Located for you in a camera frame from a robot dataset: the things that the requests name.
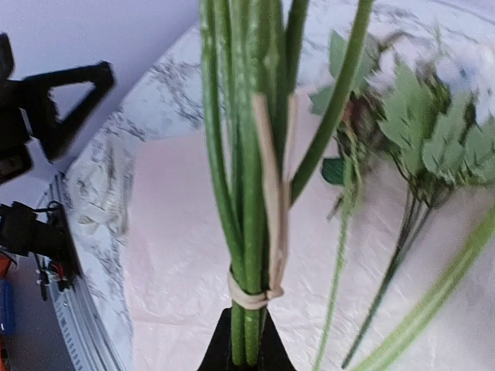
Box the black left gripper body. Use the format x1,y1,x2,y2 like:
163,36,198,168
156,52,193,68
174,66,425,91
1,32,32,184

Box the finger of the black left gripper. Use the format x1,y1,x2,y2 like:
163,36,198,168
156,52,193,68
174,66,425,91
7,61,117,162

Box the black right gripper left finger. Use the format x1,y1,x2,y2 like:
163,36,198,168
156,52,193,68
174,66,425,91
197,308,234,371

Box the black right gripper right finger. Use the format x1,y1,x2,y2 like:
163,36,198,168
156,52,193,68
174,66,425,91
259,310,295,371

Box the pink wrapping paper sheet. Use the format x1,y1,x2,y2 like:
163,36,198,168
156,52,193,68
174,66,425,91
124,133,494,370

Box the yellow small flower bunch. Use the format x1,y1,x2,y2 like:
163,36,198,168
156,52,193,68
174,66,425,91
200,1,373,370

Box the white flower bunch green leaves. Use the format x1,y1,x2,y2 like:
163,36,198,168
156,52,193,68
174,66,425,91
321,30,494,368

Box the orange flower stem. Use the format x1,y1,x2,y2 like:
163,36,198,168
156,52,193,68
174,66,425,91
354,208,494,371

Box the peach flower long green stem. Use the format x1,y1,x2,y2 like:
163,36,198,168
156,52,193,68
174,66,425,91
312,156,359,370

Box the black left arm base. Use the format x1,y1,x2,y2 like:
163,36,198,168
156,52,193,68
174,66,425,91
1,201,81,291

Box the cream ribbon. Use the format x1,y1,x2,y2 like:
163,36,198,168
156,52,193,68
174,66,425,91
78,135,128,238

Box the blue object outside cell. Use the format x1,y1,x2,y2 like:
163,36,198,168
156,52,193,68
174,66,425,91
0,279,15,335

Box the aluminium front rail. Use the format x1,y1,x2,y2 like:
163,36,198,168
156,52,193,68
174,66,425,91
38,172,133,370

